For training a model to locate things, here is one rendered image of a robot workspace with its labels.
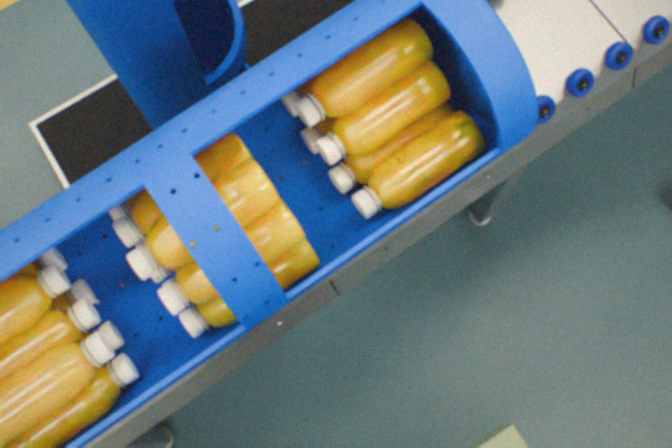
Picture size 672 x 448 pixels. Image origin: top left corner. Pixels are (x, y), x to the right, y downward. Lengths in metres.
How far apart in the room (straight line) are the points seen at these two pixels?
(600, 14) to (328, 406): 1.19
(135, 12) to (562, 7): 0.68
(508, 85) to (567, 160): 1.29
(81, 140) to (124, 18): 0.87
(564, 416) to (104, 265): 1.33
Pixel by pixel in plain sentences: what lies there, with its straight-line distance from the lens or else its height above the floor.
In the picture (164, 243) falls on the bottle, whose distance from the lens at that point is 1.06.
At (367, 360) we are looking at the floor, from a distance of 2.20.
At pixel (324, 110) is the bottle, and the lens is 1.15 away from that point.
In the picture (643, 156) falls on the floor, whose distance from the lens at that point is 2.42.
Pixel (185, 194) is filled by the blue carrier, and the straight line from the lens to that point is 1.01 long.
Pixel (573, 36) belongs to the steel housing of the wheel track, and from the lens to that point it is 1.44.
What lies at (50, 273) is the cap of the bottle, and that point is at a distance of 1.14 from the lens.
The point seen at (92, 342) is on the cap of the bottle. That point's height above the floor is 1.12.
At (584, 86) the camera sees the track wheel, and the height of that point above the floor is 0.97.
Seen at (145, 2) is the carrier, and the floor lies 0.99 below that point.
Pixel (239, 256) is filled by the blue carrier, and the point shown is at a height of 1.21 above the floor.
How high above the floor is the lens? 2.19
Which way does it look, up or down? 75 degrees down
